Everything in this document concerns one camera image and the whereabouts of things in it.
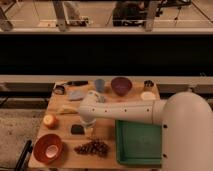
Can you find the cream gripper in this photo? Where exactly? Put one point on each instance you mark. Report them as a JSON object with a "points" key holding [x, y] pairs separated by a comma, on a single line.
{"points": [[89, 129]]}

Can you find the black eraser block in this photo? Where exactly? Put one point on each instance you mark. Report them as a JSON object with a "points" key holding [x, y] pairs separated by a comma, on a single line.
{"points": [[77, 130]]}

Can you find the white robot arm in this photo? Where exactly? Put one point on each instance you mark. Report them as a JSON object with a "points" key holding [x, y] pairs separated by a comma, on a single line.
{"points": [[186, 120]]}

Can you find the green plastic tray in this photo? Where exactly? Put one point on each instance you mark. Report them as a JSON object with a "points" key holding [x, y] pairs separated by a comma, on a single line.
{"points": [[138, 143]]}

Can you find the bunch of dark grapes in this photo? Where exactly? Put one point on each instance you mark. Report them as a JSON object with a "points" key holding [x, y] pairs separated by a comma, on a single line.
{"points": [[94, 147]]}

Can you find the banana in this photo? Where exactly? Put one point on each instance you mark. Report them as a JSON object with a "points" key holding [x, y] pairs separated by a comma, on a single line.
{"points": [[67, 110]]}

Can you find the wooden board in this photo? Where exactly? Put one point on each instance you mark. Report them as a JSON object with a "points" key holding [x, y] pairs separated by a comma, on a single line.
{"points": [[103, 129]]}

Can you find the grey blue cloth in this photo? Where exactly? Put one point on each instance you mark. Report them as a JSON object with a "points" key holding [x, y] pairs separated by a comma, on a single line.
{"points": [[76, 95]]}

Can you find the orange apple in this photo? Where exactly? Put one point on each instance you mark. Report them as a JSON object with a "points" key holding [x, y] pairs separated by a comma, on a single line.
{"points": [[50, 121]]}

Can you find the small white cup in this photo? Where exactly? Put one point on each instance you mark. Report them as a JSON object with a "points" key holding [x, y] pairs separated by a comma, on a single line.
{"points": [[51, 151]]}

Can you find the blue cup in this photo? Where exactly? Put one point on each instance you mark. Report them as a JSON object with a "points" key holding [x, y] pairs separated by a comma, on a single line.
{"points": [[99, 85]]}

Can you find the red bowl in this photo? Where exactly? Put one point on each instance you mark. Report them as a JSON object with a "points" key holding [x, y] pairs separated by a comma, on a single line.
{"points": [[43, 143]]}

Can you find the black tape roll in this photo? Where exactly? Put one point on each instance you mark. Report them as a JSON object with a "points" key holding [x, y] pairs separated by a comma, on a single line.
{"points": [[59, 90]]}

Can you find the purple bowl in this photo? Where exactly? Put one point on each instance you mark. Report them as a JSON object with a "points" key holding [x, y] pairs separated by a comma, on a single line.
{"points": [[121, 86]]}

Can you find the white round container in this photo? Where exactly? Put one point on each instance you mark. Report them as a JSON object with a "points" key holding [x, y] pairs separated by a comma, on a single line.
{"points": [[148, 95]]}

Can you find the small metal cup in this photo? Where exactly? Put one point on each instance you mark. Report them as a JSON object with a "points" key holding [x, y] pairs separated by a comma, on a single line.
{"points": [[148, 85]]}

